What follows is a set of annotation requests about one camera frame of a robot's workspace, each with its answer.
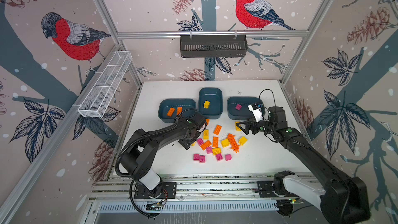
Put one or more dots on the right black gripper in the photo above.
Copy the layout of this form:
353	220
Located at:
246	130

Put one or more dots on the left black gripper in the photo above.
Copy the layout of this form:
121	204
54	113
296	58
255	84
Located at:
188	144

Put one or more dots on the orange long lego diagonal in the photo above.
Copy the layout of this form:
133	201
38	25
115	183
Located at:
205	145

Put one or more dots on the pink lego top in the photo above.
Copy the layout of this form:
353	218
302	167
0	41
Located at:
238	107

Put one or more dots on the orange long lego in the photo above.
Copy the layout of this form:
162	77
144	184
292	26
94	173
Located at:
170	112
215	141
217	129
179	110

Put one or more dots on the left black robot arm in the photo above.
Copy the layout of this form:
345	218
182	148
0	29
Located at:
136	158

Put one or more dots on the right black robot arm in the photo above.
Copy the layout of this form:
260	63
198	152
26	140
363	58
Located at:
341	199

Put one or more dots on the yellow long lego brick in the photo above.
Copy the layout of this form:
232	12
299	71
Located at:
236	127

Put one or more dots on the right teal bin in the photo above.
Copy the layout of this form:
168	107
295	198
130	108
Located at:
244	101

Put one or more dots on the teal bin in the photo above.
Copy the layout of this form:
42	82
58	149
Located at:
244	101
215	96
165	105

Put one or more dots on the orange fence lego piece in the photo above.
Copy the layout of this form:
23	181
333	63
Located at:
233	143

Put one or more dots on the pink lego under diagonal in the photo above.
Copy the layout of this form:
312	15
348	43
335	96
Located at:
209	150

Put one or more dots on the pink lego bottom left pair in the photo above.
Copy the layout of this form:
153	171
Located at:
202	158

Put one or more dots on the left teal bin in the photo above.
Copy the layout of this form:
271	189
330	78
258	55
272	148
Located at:
165	105

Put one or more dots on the middle teal bin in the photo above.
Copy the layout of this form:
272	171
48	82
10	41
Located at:
215	96

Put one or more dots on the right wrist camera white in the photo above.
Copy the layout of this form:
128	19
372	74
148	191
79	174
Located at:
257	111

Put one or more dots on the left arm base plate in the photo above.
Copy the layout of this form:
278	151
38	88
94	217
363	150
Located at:
165	190

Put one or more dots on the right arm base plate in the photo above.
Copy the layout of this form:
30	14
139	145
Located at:
268	189

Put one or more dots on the black hanging wall basket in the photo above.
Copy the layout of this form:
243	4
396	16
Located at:
213	46

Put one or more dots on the white wire mesh shelf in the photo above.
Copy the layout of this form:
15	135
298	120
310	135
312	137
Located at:
100	95

